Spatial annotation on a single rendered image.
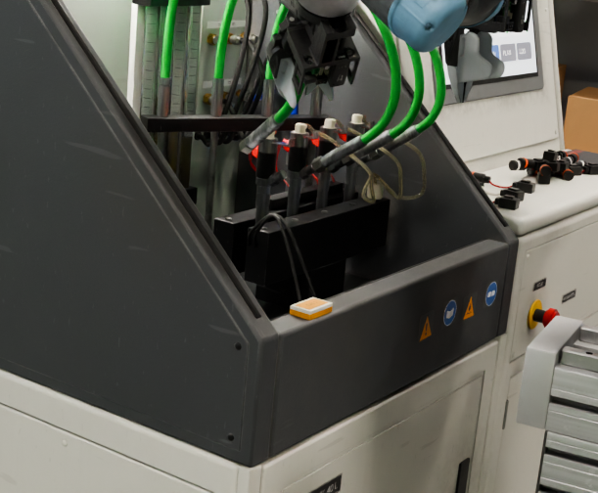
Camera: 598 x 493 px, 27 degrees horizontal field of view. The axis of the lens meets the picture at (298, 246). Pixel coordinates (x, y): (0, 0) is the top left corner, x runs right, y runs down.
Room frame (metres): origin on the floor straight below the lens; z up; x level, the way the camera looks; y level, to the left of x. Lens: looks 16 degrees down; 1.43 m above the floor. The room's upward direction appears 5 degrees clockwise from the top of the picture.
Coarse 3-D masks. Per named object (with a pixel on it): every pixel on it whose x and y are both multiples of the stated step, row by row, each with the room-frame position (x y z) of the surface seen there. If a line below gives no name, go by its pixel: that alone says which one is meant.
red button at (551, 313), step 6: (534, 306) 1.97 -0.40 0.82; (540, 306) 1.99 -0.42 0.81; (534, 312) 1.97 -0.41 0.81; (540, 312) 1.96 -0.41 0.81; (546, 312) 1.95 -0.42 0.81; (552, 312) 1.95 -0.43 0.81; (558, 312) 1.96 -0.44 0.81; (528, 318) 1.96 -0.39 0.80; (534, 318) 1.96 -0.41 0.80; (540, 318) 1.96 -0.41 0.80; (546, 318) 1.95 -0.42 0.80; (552, 318) 1.94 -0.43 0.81; (528, 324) 1.96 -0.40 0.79; (534, 324) 1.98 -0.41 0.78; (546, 324) 1.94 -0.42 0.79
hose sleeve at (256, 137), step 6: (270, 120) 1.58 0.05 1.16; (264, 126) 1.59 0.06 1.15; (270, 126) 1.58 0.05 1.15; (276, 126) 1.58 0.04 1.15; (252, 132) 1.63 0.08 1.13; (258, 132) 1.60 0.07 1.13; (264, 132) 1.59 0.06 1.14; (270, 132) 1.59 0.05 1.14; (246, 138) 1.63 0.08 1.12; (252, 138) 1.61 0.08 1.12; (258, 138) 1.61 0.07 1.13; (264, 138) 1.61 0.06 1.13; (246, 144) 1.63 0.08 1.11; (252, 144) 1.62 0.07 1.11; (258, 144) 1.62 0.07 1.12
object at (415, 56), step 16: (272, 32) 1.94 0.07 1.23; (416, 64) 1.79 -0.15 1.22; (272, 80) 1.93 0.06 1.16; (416, 80) 1.79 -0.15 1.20; (272, 96) 1.94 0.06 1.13; (416, 96) 1.79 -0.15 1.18; (416, 112) 1.79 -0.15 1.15; (400, 128) 1.80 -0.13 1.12; (368, 144) 1.83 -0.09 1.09; (384, 144) 1.82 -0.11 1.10; (352, 160) 1.84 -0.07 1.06
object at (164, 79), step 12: (168, 0) 1.84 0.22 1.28; (168, 12) 1.84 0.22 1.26; (168, 24) 1.84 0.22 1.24; (168, 36) 1.84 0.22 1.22; (168, 48) 1.84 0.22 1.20; (168, 60) 1.85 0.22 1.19; (168, 72) 1.85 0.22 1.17; (168, 84) 1.85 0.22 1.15; (300, 96) 1.55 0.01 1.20; (288, 108) 1.55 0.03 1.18; (276, 120) 1.57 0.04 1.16
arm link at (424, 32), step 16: (368, 0) 1.29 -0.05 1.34; (384, 0) 1.27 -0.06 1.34; (400, 0) 1.26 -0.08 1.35; (416, 0) 1.26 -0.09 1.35; (432, 0) 1.25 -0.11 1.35; (448, 0) 1.26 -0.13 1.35; (464, 0) 1.27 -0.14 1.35; (384, 16) 1.28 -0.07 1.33; (400, 16) 1.26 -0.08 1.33; (416, 16) 1.25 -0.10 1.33; (432, 16) 1.25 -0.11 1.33; (448, 16) 1.26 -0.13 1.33; (464, 16) 1.29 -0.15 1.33; (400, 32) 1.27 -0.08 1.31; (416, 32) 1.25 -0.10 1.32; (432, 32) 1.25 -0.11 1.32; (448, 32) 1.29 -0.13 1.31; (416, 48) 1.27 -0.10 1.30; (432, 48) 1.28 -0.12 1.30
